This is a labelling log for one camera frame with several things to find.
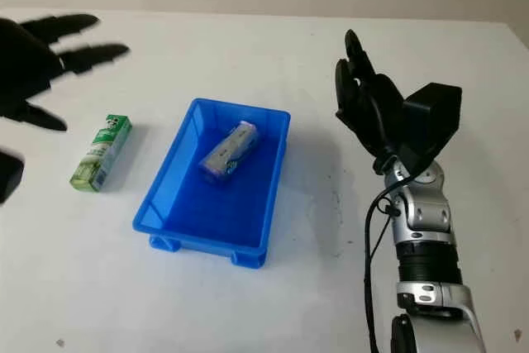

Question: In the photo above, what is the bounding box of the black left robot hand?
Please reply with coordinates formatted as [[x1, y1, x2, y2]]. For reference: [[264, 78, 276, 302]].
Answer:
[[0, 13, 131, 132]]

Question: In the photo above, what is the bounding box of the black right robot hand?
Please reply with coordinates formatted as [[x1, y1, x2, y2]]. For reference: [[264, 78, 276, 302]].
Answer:
[[334, 29, 409, 160]]

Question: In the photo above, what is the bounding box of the green carton box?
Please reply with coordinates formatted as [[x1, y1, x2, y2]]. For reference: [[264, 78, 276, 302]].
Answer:
[[69, 113, 135, 194]]

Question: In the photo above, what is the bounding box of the silver purple packet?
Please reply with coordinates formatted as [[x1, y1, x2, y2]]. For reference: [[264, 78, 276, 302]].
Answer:
[[198, 119, 260, 183]]

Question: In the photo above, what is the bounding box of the blue plastic tray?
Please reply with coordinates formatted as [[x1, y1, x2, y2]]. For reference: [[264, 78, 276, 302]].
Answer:
[[131, 97, 292, 272]]

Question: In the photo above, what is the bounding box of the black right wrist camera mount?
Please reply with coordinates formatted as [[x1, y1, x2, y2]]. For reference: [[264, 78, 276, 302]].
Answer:
[[395, 83, 463, 173]]

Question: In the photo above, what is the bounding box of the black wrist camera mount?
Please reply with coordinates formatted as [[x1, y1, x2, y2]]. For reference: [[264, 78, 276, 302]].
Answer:
[[0, 149, 26, 206], [395, 83, 463, 173]]

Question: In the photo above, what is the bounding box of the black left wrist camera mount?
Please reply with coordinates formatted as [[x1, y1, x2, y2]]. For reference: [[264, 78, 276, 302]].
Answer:
[[0, 149, 26, 206]]

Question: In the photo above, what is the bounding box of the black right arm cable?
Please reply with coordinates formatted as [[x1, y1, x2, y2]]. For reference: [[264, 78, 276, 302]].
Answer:
[[362, 157, 415, 353]]

